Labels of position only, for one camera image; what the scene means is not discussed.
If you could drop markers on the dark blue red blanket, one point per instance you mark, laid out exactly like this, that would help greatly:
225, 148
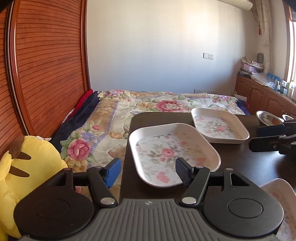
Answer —
77, 118

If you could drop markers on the patterned curtain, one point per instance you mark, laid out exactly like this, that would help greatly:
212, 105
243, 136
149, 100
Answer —
264, 14

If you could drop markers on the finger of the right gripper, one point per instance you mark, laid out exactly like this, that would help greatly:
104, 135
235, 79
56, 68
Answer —
287, 129
285, 145

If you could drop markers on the window with blind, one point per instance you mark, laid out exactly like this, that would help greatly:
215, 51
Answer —
290, 19

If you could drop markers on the medium steel bowl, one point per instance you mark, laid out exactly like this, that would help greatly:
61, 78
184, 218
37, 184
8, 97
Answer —
268, 119
288, 118

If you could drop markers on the wall light switch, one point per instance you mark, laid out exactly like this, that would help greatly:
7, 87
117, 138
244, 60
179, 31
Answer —
208, 56

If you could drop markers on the large floral tray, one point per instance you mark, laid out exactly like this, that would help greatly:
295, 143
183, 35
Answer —
219, 126

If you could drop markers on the white air conditioner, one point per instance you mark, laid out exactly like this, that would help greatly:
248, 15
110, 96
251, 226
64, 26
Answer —
241, 4

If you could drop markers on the stack of boxes and papers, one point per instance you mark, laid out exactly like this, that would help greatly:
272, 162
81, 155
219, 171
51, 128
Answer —
249, 67

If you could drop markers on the wooden side cabinet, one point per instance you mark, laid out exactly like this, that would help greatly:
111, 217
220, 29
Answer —
261, 97

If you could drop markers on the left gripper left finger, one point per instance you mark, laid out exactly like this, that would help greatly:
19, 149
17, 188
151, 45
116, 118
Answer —
101, 179

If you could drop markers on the wall power strip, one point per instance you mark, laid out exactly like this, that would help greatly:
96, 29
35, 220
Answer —
196, 91

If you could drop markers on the yellow plush toy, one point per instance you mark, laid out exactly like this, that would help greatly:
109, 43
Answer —
30, 161

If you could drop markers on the toiletry bottles on counter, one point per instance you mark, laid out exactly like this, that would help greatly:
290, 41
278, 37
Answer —
280, 85

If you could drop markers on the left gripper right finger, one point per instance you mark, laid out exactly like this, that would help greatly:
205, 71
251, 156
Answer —
195, 179

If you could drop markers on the white paper bag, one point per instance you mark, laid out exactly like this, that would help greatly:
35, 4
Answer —
241, 99

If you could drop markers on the floral bed blanket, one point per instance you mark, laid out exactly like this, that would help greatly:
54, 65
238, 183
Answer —
119, 112

